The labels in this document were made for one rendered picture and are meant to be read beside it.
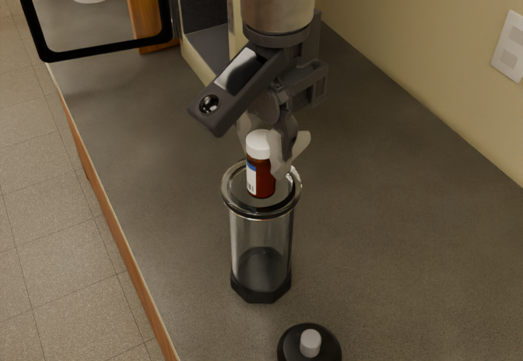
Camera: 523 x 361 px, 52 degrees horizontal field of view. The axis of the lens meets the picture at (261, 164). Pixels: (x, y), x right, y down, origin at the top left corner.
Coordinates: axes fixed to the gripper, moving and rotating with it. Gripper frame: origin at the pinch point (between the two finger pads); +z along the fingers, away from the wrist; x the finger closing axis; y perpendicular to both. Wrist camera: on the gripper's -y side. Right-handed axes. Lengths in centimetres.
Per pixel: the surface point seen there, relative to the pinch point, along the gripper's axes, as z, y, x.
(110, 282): 120, 1, 82
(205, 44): 18, 30, 51
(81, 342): 120, -19, 68
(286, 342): 22.4, -6.2, -11.9
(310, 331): 19.4, -3.8, -14.0
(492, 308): 26.0, 22.5, -28.5
